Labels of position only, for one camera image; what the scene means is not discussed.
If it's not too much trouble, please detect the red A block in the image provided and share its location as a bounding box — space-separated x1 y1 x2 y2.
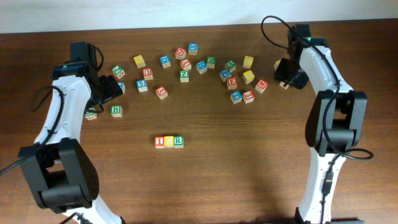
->
279 82 290 90

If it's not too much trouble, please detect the red I block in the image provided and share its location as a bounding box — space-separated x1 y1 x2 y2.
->
154 136 165 149

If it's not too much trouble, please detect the yellow C block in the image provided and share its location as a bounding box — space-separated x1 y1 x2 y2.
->
164 136 174 148

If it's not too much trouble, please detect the green R block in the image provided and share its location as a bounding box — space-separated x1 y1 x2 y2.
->
174 136 184 148

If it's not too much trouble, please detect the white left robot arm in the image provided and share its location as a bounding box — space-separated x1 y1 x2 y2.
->
18 42 124 223

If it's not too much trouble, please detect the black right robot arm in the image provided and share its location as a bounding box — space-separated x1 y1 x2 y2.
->
275 24 368 223

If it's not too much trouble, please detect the yellow block far right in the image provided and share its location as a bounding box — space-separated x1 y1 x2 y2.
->
274 60 280 70

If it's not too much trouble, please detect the blue block left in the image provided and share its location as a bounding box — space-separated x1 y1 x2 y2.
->
118 82 126 93

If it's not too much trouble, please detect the green J block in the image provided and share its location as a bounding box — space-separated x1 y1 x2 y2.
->
111 65 126 79

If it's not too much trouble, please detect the green b block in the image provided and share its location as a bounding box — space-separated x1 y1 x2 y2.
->
84 108 97 120
111 105 123 118

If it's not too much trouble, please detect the red M block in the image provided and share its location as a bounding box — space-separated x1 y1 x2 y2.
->
255 80 268 93

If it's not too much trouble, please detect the blue 5 block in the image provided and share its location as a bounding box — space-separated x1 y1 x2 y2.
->
136 79 148 92

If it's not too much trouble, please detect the green B block far left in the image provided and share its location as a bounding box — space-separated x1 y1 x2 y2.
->
84 108 97 120

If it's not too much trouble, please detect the yellow block middle right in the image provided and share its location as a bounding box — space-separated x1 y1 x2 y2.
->
243 70 255 84

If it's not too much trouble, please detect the yellow block upper right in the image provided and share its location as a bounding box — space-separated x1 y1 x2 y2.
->
243 55 254 69

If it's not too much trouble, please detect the yellow block upper left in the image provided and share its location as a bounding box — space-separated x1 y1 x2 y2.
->
133 55 146 68

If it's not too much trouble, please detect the red U block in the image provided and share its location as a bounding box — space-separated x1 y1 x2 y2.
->
142 68 153 80

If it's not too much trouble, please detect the red 3 block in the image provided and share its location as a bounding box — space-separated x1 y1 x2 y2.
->
243 90 255 103

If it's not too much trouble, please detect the red K block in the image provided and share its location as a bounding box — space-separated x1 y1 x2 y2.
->
155 86 168 100

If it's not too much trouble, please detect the red E block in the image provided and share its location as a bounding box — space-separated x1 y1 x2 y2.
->
226 77 238 90

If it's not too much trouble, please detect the green V block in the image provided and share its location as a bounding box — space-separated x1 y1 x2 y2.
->
224 60 236 73

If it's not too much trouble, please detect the blue T block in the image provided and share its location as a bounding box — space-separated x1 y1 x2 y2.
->
230 90 243 104

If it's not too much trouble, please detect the blue P block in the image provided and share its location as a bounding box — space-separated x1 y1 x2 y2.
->
220 68 231 82

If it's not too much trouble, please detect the blue D block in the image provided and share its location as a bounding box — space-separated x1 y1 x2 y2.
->
160 55 171 68

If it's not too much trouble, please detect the green Z block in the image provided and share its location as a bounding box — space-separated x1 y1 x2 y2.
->
179 70 189 83

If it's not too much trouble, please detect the green N block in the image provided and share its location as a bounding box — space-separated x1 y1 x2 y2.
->
206 56 216 69

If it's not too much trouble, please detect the red O block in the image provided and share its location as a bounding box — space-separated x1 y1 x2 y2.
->
175 47 187 60

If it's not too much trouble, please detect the red Y block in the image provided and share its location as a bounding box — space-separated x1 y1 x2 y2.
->
180 58 192 71

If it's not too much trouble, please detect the blue H block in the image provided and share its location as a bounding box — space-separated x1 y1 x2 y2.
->
197 60 208 74

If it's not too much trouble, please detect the blue X block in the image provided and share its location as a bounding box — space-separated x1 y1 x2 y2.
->
188 42 198 55

